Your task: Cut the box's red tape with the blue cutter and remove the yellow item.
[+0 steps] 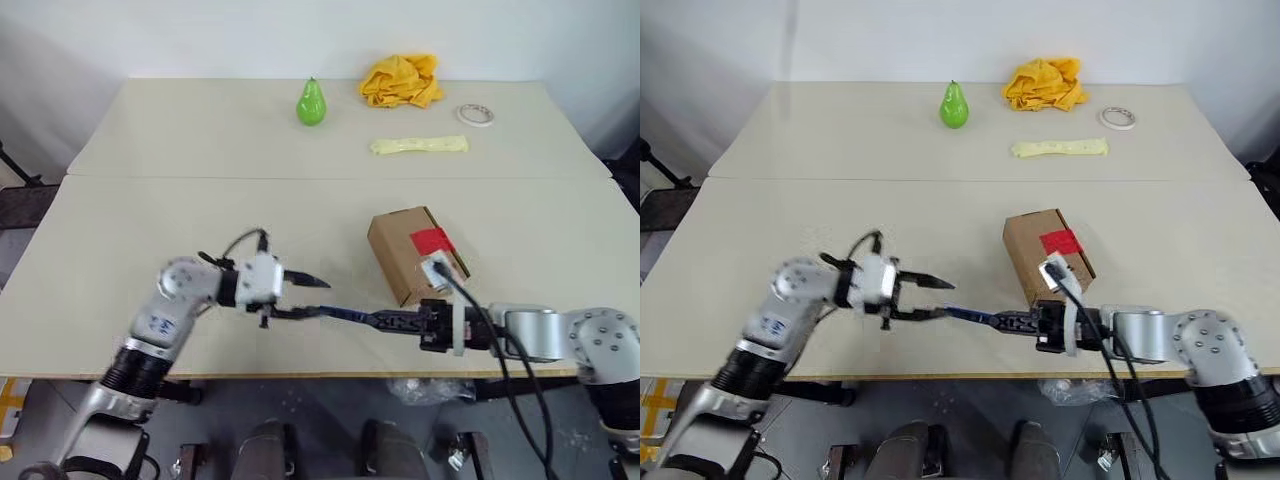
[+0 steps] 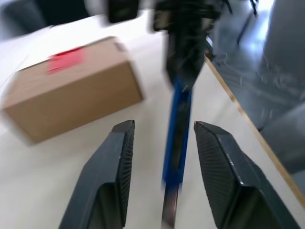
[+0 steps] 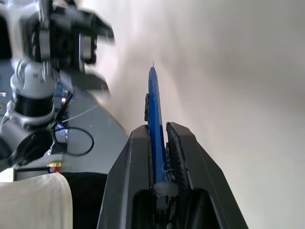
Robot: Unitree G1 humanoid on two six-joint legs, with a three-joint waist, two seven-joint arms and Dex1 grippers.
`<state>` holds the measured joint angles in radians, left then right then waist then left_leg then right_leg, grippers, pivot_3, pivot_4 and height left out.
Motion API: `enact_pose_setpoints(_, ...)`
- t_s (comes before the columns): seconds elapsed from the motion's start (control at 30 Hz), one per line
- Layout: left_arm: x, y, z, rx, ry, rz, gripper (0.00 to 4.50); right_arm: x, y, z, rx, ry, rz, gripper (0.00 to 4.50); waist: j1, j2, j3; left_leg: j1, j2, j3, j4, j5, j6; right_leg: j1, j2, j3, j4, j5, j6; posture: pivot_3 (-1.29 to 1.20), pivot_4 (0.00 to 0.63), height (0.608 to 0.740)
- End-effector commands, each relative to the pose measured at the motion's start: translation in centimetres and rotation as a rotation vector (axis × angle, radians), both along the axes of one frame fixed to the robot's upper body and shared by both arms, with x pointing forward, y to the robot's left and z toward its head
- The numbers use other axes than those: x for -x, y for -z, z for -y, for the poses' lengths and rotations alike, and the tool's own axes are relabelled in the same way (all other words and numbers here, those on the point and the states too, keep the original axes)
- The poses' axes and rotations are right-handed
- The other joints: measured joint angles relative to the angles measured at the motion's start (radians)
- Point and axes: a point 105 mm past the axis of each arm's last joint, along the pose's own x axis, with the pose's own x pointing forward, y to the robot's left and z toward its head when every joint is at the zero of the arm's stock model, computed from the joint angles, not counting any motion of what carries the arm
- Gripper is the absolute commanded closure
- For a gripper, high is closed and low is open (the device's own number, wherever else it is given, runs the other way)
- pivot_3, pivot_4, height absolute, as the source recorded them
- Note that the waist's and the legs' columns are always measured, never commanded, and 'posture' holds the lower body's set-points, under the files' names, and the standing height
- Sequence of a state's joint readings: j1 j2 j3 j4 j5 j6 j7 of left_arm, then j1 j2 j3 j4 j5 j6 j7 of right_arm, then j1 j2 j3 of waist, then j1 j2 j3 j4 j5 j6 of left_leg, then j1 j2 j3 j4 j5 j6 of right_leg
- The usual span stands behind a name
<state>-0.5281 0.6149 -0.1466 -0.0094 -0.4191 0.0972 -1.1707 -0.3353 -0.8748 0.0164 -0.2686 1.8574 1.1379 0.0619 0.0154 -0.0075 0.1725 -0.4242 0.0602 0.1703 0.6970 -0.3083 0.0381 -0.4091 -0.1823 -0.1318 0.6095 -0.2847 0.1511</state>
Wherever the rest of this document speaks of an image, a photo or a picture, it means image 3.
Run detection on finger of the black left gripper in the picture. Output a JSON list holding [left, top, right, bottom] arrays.
[[80, 9, 117, 46], [60, 68, 112, 96]]

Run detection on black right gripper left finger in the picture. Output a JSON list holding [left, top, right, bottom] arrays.
[[96, 124, 157, 229]]

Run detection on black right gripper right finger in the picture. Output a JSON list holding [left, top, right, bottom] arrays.
[[165, 122, 250, 229]]

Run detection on blue utility cutter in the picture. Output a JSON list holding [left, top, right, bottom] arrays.
[[143, 61, 179, 193]]

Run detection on small colourful cube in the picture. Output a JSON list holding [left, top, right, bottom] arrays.
[[47, 162, 63, 174]]

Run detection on cream fabric cushion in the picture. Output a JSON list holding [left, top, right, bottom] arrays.
[[0, 172, 73, 229]]

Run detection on thin white wire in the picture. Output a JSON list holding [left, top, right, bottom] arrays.
[[61, 104, 99, 123]]

